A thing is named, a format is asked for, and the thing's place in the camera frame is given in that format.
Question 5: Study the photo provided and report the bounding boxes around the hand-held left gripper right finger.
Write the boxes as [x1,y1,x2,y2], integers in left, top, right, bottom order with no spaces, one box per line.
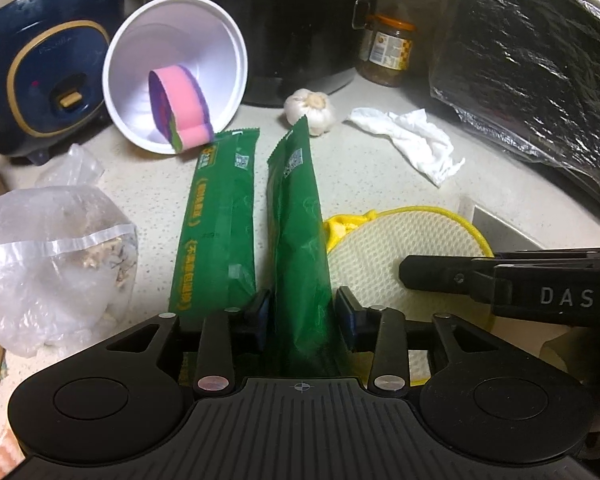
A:
[334,287,504,397]

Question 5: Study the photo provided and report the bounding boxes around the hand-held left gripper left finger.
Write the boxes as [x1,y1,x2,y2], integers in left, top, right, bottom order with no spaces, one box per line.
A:
[102,287,274,397]

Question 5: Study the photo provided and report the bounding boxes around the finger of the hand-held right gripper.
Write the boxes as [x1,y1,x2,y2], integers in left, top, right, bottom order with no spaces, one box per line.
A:
[398,253,499,307]

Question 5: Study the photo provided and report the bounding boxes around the yellow rimmed mesh pad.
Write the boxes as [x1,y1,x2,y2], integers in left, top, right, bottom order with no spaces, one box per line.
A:
[322,204,496,387]

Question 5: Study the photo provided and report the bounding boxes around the green snack packet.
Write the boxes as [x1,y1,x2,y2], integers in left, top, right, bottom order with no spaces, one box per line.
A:
[265,114,351,379]
[167,127,261,319]

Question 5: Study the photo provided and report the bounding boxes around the crumpled white tissue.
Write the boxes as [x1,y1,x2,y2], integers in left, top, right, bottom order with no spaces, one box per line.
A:
[344,107,466,189]

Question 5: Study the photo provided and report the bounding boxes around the black microwave in plastic wrap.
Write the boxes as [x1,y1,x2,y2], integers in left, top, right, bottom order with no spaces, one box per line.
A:
[427,0,600,241]

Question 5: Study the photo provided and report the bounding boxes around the garlic bulb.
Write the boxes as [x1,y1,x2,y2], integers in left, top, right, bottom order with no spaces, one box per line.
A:
[283,88,337,137]

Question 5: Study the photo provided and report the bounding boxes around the clear plastic bag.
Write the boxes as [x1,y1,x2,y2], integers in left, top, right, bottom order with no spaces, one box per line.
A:
[0,142,140,359]

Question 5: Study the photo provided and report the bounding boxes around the pink purple sponge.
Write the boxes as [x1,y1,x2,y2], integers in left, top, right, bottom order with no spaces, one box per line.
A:
[147,63,214,155]

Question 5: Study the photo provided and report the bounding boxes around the glass jar with orange lid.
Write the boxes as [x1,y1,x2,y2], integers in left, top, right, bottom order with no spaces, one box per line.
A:
[355,12,415,87]

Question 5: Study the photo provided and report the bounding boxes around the black rice cooker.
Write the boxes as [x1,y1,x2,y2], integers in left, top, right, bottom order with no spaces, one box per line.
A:
[144,0,381,109]

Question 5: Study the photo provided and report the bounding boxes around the pink white striped cloth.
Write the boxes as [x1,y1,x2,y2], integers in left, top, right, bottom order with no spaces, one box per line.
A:
[0,424,29,464]

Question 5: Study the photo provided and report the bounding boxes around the white plastic bowl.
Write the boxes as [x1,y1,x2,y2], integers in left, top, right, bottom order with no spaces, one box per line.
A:
[101,0,251,156]

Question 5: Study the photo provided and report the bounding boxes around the blue rice cooker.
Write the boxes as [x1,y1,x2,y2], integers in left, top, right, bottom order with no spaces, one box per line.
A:
[0,0,126,166]

